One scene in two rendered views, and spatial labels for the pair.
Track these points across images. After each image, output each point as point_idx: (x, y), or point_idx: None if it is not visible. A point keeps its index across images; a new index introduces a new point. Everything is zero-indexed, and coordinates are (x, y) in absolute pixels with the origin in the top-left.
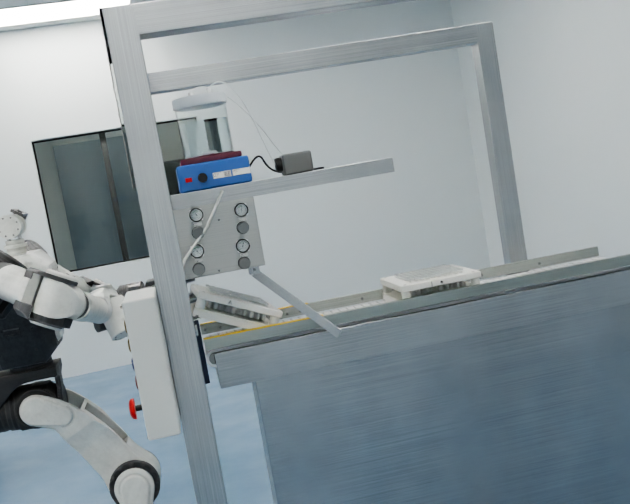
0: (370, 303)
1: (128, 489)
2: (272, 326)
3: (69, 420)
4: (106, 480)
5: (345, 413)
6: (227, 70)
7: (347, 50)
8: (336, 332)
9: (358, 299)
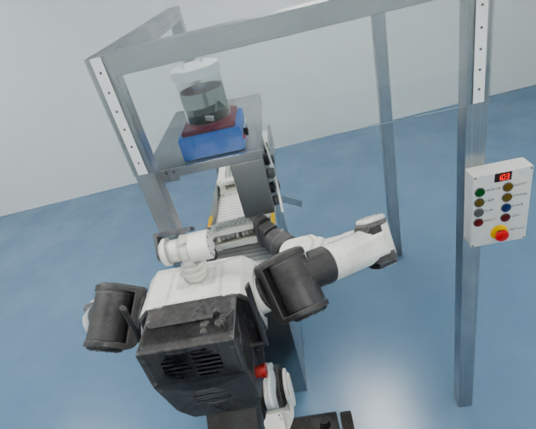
0: (221, 200)
1: (290, 386)
2: (275, 222)
3: (275, 376)
4: (276, 400)
5: None
6: (138, 43)
7: (161, 25)
8: (300, 203)
9: (217, 201)
